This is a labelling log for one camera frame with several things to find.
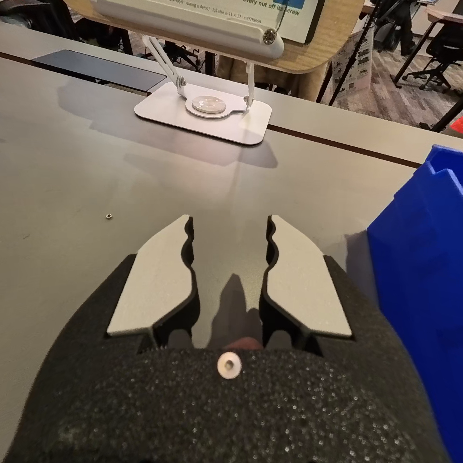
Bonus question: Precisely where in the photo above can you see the printed instruction sheet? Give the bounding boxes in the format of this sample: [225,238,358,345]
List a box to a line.
[97,0,326,45]

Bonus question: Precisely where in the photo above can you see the white metal display stand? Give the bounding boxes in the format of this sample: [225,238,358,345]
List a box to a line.
[89,0,285,146]

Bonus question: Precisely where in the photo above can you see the black office chair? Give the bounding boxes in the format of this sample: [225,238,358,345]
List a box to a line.
[0,0,78,41]
[143,41,201,72]
[402,31,463,93]

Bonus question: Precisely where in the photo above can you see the instruction sheet on stand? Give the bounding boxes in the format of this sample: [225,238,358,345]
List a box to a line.
[64,0,366,75]

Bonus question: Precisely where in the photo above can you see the wooden office desk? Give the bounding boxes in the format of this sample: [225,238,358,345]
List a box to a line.
[392,5,463,89]

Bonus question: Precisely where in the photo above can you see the blue plastic divided bin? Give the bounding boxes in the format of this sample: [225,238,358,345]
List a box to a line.
[366,144,463,463]

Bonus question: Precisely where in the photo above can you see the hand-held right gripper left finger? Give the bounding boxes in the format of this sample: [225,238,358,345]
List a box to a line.
[107,214,201,348]

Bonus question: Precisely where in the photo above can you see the printed leaflet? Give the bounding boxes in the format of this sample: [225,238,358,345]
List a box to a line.
[331,27,377,107]

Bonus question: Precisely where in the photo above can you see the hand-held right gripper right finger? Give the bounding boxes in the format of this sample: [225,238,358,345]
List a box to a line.
[260,214,353,349]

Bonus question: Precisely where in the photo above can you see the dark table inset panel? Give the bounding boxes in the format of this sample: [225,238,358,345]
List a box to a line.
[32,49,168,93]

